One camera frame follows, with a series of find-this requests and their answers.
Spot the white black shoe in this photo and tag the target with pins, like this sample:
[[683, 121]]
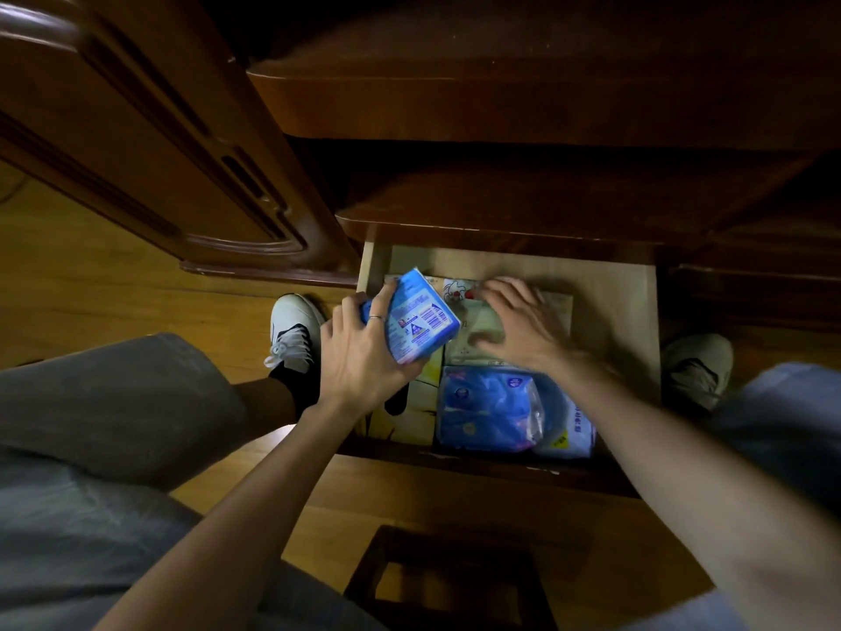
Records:
[[292, 321], [700, 367]]

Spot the white black left shoe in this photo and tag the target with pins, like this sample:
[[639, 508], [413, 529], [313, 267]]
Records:
[[292, 321]]

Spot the pale yellow soft pack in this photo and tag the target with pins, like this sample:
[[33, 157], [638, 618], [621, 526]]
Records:
[[470, 321]]

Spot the person's right forearm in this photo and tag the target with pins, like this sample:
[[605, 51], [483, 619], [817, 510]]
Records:
[[690, 486]]

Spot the large light blue wet wipes pack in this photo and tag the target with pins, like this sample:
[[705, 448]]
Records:
[[571, 427]]

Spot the dark wooden cabinet door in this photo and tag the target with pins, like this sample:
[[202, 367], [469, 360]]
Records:
[[98, 124]]

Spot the blue white-ended tissue pack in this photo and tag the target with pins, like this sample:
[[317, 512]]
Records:
[[420, 321]]

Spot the person's left forearm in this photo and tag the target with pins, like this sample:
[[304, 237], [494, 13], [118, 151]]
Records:
[[230, 532]]

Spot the gray trousers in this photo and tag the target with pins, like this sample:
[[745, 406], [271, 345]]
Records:
[[98, 486]]

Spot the person's right hand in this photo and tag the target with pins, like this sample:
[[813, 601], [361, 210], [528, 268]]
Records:
[[532, 341]]

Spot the light wooden drawer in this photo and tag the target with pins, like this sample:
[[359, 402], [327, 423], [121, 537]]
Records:
[[611, 308]]

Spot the yellow tissue box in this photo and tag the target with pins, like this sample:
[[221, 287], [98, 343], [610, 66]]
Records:
[[414, 420]]

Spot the printed white pocket tissue pack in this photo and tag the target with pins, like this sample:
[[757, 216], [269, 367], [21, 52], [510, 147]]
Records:
[[456, 290]]

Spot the white black right shoe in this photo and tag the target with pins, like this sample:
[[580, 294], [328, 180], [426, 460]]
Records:
[[700, 367]]

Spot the person's left hand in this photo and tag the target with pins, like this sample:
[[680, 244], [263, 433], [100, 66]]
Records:
[[355, 377]]

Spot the dark wooden stool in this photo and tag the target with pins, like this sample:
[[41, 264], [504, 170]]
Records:
[[368, 584]]

